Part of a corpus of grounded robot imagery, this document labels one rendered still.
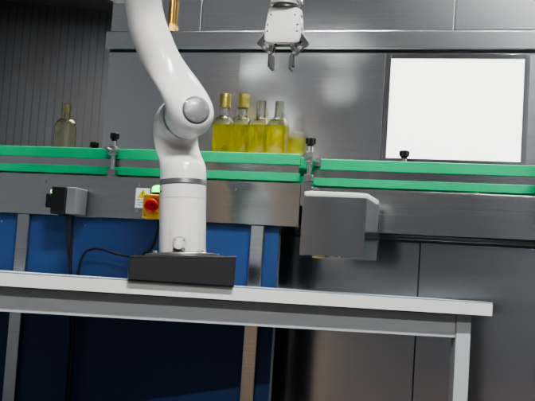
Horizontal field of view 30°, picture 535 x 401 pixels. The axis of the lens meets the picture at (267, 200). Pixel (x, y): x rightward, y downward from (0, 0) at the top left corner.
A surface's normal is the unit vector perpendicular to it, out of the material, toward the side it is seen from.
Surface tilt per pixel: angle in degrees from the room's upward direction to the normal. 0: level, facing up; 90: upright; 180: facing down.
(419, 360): 90
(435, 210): 90
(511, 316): 90
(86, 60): 90
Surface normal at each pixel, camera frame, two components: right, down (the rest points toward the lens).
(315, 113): -0.26, -0.10
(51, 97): 0.15, -0.07
